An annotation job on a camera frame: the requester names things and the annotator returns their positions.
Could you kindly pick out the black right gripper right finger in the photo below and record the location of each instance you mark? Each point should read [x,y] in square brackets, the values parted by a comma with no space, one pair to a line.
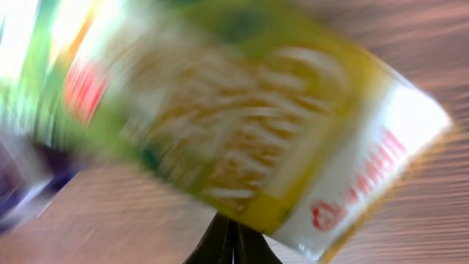
[250,246]

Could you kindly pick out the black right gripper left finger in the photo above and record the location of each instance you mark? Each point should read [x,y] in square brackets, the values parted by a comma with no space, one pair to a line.
[215,245]

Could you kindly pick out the green tea carton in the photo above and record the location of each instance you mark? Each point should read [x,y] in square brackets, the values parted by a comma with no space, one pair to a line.
[265,115]

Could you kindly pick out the purple snack packet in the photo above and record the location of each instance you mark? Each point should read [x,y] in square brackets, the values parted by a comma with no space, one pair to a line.
[31,176]

